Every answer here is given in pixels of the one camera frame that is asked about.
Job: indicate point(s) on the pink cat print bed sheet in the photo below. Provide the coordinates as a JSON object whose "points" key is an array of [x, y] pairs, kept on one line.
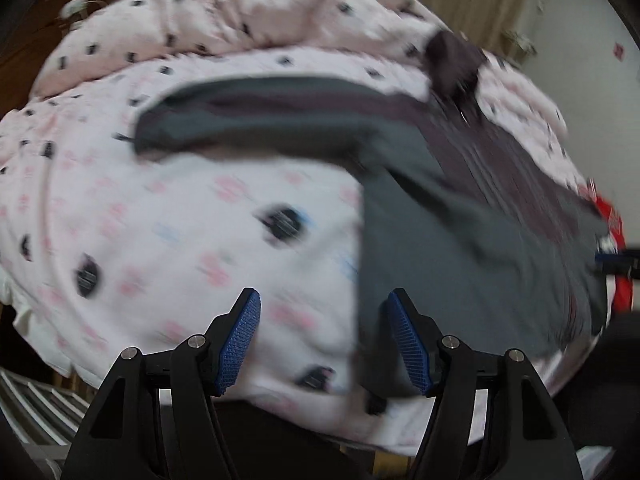
{"points": [[175, 210]]}

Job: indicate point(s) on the red wall sticker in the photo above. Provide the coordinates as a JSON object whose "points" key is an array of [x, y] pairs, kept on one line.
{"points": [[619, 51]]}

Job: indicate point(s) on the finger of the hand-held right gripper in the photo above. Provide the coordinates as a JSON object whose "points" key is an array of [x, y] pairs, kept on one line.
{"points": [[620, 262]]}

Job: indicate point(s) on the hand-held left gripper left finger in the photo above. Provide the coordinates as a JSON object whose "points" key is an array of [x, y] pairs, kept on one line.
{"points": [[240, 340]]}

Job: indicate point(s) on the white slatted frame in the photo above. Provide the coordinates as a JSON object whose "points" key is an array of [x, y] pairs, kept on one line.
{"points": [[40, 405]]}

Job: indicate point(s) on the red jacket with white trim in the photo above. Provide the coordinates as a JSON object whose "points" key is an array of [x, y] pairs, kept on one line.
{"points": [[614, 225]]}

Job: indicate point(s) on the beige curtain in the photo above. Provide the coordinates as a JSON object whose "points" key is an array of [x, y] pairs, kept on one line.
{"points": [[465, 0]]}

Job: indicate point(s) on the white shelf rack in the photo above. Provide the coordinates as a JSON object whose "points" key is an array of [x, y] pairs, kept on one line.
{"points": [[520, 42]]}

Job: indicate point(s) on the pink cat print quilt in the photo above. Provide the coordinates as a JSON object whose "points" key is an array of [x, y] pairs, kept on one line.
{"points": [[250, 10]]}

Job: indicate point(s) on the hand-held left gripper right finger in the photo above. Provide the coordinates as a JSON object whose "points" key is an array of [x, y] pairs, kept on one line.
{"points": [[410, 345]]}

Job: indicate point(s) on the grey and purple hooded jacket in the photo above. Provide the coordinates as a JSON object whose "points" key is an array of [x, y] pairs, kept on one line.
{"points": [[450, 235]]}

